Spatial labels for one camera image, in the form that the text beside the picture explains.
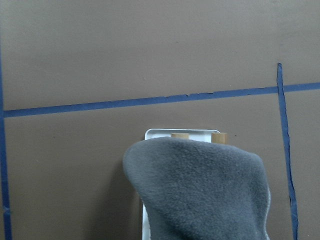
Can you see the wooden rack dowel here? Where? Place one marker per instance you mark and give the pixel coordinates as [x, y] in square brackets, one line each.
[180, 135]
[219, 138]

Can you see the white towel rack base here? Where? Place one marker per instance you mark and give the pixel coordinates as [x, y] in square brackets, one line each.
[202, 135]

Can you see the inner wooden rack dowel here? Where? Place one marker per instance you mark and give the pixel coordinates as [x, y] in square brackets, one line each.
[180, 135]

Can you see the outer wooden rack dowel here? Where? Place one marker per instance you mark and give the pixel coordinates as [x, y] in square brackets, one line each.
[219, 138]

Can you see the grey microfibre cloth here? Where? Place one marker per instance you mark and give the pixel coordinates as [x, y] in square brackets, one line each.
[195, 190]

